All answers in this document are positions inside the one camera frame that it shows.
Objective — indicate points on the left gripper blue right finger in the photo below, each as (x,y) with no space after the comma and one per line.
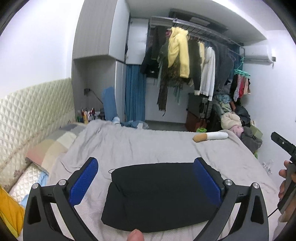
(251,222)

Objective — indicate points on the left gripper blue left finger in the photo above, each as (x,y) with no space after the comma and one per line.
(40,222)

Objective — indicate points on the black puffer jacket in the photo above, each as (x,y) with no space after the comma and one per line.
(155,198)

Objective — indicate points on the pile of clothes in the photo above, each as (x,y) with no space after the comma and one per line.
(232,116)

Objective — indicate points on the person's right hand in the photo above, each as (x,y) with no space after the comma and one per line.
(291,207)

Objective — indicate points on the person's left hand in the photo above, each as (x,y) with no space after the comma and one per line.
(135,235)

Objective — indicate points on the pastel patchwork pillow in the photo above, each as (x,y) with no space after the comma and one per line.
(45,153)

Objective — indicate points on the bottles on nightstand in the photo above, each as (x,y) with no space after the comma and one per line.
(86,115)

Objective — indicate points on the cream quilted headboard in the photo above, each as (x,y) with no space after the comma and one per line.
(27,117)

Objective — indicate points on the yellow cloth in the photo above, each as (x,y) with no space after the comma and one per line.
(12,213)

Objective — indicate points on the cigarette shaped pillow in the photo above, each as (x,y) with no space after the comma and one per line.
(200,137)

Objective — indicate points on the blue curtain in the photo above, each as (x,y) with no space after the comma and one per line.
(135,87)

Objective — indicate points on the green sock drying hanger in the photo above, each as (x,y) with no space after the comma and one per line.
(240,71)

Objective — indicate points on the black storage rack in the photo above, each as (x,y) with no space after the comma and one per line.
(198,112)

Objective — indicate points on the white air conditioner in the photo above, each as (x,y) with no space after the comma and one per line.
(257,54)

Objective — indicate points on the dark denim hanging jacket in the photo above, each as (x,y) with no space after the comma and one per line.
(223,65)

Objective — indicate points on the white hanging hoodie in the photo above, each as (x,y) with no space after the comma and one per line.
(208,74)

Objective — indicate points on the dark plaid scarf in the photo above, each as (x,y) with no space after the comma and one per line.
(169,77)

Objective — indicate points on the black hanging jacket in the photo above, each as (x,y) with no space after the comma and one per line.
(194,64)

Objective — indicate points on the grey wardrobe cabinet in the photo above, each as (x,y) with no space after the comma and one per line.
(99,54)

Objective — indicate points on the yellow fleece hoodie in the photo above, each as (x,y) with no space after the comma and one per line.
(178,46)

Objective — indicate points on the black wall socket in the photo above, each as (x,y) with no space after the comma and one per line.
(87,91)

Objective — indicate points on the metal clothes rail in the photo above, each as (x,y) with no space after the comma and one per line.
(193,29)

